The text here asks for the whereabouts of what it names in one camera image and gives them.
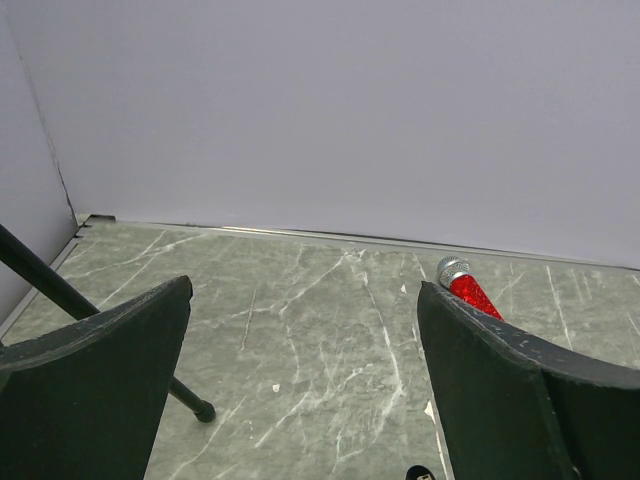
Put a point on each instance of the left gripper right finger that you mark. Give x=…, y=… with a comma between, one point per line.
x=515, y=406

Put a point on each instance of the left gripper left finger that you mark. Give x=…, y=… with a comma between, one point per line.
x=85, y=401

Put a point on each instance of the black stapler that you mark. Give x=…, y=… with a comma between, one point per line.
x=419, y=472

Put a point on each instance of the red cylindrical tube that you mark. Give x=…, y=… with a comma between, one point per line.
x=454, y=274

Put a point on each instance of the black tripod stand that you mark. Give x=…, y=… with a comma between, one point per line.
x=19, y=258

